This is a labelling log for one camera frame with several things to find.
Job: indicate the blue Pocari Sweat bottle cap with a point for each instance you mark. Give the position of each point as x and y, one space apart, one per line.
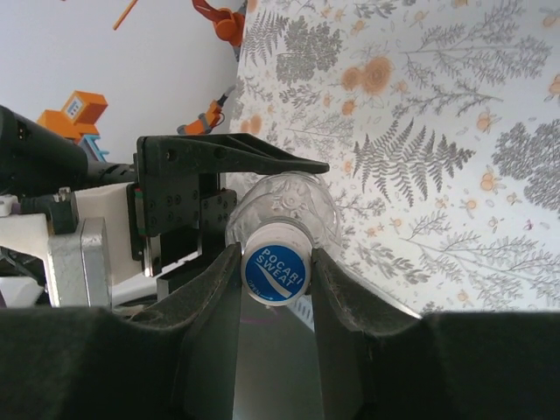
275 271

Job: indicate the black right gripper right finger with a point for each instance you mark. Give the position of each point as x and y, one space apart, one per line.
437 372

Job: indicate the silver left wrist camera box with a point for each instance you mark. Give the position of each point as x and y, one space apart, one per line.
79 262

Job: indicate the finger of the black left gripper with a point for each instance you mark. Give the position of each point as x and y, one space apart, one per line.
197 155
184 280

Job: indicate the floral patterned tablecloth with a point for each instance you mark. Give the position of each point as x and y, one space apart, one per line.
437 131

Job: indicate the clear unlabelled plastic bottle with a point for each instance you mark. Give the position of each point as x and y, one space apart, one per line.
289 201

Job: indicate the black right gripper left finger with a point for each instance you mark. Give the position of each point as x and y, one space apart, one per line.
109 372

